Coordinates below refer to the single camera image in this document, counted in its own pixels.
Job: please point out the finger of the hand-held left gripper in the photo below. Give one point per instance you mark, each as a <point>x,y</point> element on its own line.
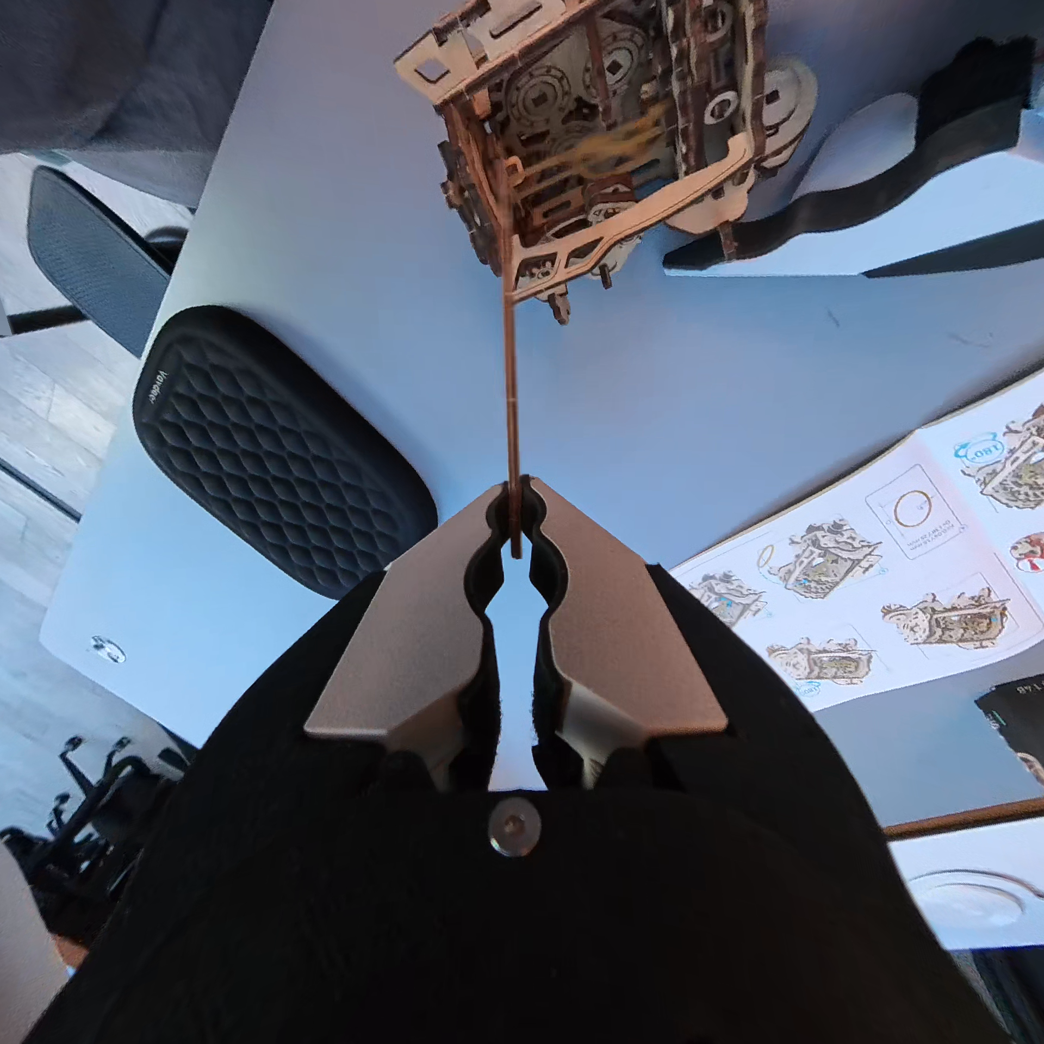
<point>979,212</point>

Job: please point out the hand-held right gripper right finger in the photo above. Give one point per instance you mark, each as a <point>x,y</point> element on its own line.
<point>628,652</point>

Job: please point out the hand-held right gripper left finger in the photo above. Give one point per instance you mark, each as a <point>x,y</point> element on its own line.
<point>408,644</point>

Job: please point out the thin wooden stick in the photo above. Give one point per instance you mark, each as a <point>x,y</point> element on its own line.
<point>513,408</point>

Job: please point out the yellow rubber band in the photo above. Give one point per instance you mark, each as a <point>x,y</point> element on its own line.
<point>608,151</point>

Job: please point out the wooden mechanical model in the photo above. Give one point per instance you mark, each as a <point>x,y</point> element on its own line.
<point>571,122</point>

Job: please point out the black padded wrist rest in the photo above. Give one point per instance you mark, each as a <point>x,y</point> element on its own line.
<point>269,440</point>

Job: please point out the printed instruction booklet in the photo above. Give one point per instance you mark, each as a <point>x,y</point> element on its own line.
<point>897,571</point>

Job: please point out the small silver desk sticker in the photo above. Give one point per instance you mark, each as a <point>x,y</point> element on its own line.
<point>107,650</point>

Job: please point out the black office chair base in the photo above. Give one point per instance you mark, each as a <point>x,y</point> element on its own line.
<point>81,807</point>

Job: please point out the thin plywood sheet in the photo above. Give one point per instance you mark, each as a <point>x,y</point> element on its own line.
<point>962,818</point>

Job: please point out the black cardboard box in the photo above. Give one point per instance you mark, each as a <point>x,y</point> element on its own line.
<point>1011,718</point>

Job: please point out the white box lid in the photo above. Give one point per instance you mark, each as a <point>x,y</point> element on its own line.
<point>962,913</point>

